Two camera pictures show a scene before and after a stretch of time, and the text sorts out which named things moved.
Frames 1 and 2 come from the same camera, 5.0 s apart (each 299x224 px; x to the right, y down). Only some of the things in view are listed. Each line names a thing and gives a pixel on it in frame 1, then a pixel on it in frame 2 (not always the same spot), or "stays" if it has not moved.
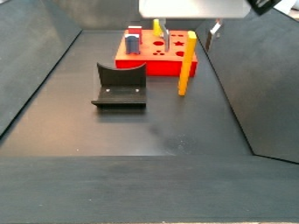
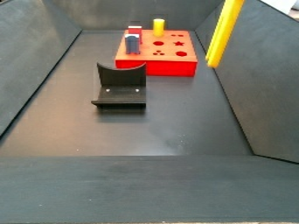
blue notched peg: (132, 44) stays
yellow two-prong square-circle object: (189, 52) → (231, 11)
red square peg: (135, 30) stays
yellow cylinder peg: (156, 29) stays
